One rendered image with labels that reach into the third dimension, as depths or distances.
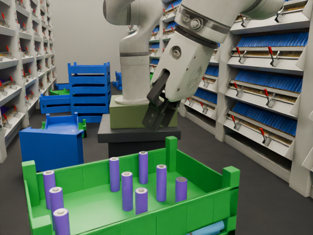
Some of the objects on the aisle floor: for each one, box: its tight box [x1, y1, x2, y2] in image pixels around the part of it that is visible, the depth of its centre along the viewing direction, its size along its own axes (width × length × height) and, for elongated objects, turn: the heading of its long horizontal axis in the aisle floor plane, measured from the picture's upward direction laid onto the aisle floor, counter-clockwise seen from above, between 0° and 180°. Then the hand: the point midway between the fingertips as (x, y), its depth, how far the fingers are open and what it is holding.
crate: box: [19, 127, 84, 172], centre depth 134 cm, size 8×30×20 cm, turn 80°
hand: (159, 116), depth 49 cm, fingers open, 3 cm apart
